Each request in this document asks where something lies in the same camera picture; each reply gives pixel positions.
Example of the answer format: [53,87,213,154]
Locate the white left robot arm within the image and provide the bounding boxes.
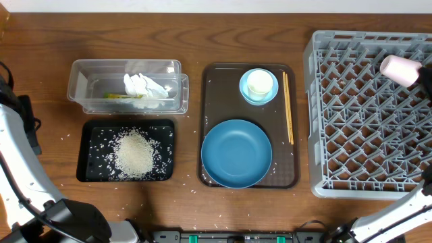
[1,72,144,243]

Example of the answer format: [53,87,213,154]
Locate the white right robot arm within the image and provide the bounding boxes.
[322,63,431,242]

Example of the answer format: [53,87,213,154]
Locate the pile of white rice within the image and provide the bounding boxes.
[103,128,173,181]

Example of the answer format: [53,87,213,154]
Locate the cream white cup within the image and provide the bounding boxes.
[246,70,273,101]

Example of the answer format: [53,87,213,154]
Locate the dark blue plate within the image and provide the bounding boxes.
[200,119,273,188]

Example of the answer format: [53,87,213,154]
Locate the light blue small bowl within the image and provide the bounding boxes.
[239,68,279,106]

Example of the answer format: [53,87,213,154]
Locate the white tissue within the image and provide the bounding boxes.
[124,73,169,99]

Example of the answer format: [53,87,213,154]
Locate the wooden chopstick right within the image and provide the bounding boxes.
[284,73,294,145]

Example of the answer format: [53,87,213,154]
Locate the clear plastic waste bin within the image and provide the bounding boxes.
[67,59,190,115]

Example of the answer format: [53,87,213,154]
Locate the yellow green snack wrapper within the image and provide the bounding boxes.
[103,93,143,99]

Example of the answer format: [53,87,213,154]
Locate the black waste tray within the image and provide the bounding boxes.
[76,119,175,182]

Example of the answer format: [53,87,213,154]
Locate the dark brown serving tray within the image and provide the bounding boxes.
[200,63,300,189]

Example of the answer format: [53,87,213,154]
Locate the grey dishwasher rack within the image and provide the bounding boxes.
[303,30,431,200]

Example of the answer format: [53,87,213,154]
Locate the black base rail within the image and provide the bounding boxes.
[151,231,323,243]

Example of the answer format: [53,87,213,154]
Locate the pink cup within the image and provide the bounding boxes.
[379,55,422,87]

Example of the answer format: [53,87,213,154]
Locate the wooden chopstick left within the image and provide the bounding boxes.
[283,72,293,144]

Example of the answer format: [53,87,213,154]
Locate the wooden chopstick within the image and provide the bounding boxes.
[283,72,293,144]
[284,73,294,145]

